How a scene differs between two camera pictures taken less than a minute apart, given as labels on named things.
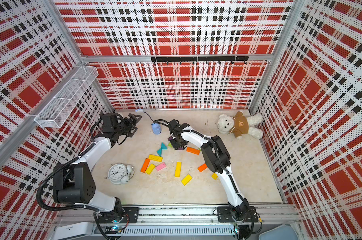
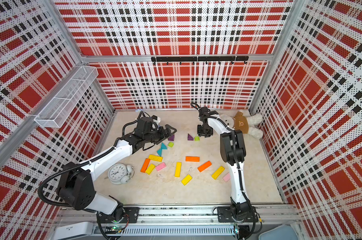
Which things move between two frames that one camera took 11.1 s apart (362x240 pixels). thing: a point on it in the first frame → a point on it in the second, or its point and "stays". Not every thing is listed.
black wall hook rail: x=231 y=59 stays
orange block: x=193 y=150 → x=192 y=159
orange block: x=202 y=168 stays
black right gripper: x=176 y=147 → x=206 y=135
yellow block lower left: x=150 y=169 stays
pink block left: x=160 y=166 stays
